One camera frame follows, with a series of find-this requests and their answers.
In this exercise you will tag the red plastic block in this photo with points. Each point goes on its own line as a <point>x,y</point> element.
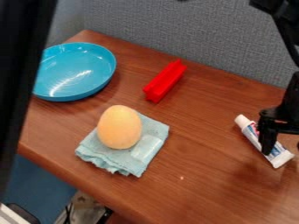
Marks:
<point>163,81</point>

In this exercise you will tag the light blue folded cloth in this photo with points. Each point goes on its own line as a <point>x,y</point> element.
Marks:
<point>132,160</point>

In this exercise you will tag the orange egg-shaped sponge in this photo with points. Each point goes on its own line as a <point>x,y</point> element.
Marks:
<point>119,127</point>

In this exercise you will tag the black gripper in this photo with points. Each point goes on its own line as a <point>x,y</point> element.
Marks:
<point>280,119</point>

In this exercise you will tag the table leg frame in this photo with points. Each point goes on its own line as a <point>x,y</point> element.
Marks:
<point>84,211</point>

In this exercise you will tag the blue plate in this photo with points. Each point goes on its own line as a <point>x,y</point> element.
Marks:
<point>75,70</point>

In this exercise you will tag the white toothpaste tube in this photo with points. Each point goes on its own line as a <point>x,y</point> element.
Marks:
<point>279,155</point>

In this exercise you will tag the dark object at corner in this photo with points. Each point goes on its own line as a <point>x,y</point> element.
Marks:
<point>15,215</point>

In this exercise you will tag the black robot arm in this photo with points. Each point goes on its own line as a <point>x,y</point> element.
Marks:
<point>25,20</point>

